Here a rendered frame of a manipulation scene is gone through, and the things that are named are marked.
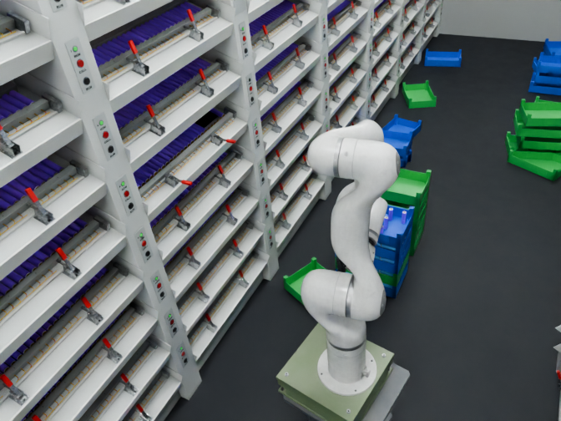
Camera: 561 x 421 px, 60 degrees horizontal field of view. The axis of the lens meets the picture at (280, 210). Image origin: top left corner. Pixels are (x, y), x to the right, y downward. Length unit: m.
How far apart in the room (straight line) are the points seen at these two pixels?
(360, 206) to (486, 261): 1.48
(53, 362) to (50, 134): 0.61
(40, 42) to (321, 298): 0.90
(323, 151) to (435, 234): 1.60
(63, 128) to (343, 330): 0.90
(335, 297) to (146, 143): 0.69
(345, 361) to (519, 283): 1.24
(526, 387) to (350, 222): 1.20
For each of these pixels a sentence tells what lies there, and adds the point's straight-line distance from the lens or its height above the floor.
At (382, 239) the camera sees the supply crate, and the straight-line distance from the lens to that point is 2.12.
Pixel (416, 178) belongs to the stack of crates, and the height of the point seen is 0.34.
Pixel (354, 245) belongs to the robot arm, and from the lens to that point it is 1.25.
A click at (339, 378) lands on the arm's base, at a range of 1.62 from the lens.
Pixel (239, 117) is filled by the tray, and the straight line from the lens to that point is 1.90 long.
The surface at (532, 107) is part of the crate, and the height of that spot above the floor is 0.26.
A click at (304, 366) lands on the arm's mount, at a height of 0.37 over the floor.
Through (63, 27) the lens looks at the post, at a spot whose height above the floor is 1.46.
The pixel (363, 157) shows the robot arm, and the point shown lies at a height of 1.14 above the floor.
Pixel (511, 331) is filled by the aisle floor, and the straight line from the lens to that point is 2.35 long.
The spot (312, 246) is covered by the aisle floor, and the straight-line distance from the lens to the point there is 2.60.
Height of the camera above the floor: 1.77
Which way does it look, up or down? 39 degrees down
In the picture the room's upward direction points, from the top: 6 degrees counter-clockwise
